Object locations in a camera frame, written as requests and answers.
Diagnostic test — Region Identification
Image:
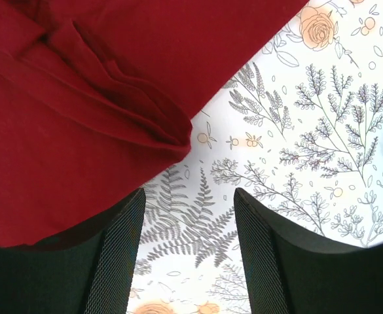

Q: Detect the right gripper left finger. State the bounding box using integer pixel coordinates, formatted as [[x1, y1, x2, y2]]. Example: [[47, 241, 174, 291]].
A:
[[0, 189, 145, 313]]

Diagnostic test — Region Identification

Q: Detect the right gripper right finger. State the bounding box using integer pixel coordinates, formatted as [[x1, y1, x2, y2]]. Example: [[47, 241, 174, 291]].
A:
[[234, 188, 383, 313]]

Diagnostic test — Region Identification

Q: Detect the red t-shirt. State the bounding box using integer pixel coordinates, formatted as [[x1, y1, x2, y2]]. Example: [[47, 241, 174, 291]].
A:
[[0, 1, 304, 247]]

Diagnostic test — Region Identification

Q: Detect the floral patterned table mat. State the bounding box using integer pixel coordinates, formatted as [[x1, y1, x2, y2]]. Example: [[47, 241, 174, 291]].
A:
[[128, 1, 383, 313]]

